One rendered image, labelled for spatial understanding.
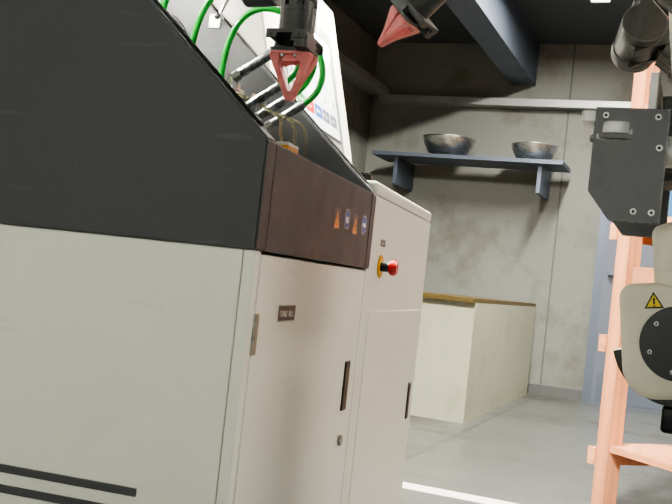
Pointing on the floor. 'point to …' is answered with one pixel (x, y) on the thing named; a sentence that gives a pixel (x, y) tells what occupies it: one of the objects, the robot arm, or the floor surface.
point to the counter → (470, 356)
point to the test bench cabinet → (124, 367)
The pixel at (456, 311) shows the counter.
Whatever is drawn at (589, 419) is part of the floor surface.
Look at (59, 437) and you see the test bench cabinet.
